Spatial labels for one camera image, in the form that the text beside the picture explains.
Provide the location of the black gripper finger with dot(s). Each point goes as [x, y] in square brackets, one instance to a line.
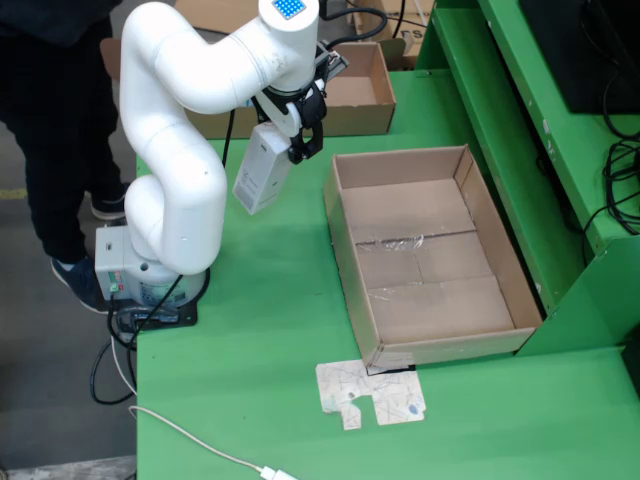
[260, 109]
[307, 145]

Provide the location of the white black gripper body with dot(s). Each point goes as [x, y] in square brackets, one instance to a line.
[295, 112]

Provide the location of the white d'Alba carton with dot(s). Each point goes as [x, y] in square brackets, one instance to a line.
[260, 175]

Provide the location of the grey robot base box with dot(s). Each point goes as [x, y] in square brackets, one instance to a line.
[107, 255]

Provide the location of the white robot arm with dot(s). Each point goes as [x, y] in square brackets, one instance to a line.
[170, 150]

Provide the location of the divided cardboard box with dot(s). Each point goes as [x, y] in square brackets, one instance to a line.
[360, 115]

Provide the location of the flat cardboard sheet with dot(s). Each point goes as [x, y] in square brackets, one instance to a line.
[220, 15]

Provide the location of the printed brown cardboard box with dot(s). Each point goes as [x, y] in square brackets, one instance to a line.
[400, 37]

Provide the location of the shallow cardboard tray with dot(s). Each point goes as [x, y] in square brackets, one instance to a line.
[440, 310]

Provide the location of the dark blue sneaker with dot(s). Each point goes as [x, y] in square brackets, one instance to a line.
[80, 285]
[107, 205]

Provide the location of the dark jacket torso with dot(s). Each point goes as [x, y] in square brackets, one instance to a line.
[50, 20]

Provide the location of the white scribbled paper patch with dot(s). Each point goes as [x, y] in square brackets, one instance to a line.
[385, 395]

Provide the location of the black monitor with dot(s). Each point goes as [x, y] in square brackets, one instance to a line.
[575, 50]

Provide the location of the green metal rack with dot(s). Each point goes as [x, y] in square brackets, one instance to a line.
[560, 280]

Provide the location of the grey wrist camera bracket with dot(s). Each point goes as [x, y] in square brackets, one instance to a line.
[332, 62]

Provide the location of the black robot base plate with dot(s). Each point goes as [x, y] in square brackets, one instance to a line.
[175, 317]

